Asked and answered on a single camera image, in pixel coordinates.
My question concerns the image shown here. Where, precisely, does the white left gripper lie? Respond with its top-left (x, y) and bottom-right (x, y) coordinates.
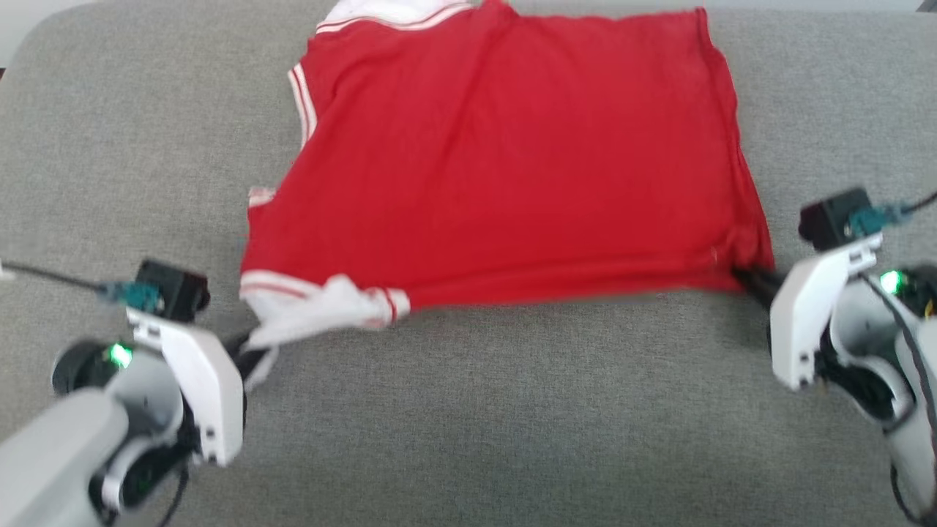
top-left (126, 307), bottom-right (270, 468)

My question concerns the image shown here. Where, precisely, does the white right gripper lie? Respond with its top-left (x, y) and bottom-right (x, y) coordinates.
top-left (733, 233), bottom-right (884, 392)

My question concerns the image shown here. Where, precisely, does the red and white garment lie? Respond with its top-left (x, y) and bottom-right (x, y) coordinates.
top-left (239, 0), bottom-right (777, 351)

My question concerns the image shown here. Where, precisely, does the black left camera cable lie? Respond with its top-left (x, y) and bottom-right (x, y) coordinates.
top-left (0, 261), bottom-right (105, 294)

